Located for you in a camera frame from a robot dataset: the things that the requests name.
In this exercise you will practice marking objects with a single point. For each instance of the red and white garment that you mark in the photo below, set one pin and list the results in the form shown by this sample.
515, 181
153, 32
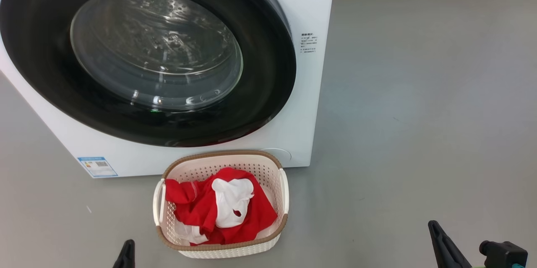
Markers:
197, 213

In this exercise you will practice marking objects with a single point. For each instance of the blue energy label sticker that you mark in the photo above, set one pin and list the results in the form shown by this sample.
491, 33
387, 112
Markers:
97, 167

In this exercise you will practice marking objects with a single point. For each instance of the white text notice sticker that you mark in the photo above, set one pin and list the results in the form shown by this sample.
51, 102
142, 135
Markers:
308, 43

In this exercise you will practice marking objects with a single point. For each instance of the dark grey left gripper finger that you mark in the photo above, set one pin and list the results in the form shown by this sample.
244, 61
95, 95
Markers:
120, 259
130, 259

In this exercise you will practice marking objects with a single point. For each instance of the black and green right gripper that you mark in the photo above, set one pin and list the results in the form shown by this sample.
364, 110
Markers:
503, 255

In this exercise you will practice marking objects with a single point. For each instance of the white front-load washing machine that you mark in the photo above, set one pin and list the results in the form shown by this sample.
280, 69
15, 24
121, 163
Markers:
302, 92

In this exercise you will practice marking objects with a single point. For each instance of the black round glass washer door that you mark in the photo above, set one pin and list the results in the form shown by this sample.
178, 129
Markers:
42, 71

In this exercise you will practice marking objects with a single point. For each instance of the cream perforated laundry basket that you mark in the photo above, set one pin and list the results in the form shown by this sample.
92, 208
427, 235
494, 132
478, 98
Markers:
226, 251

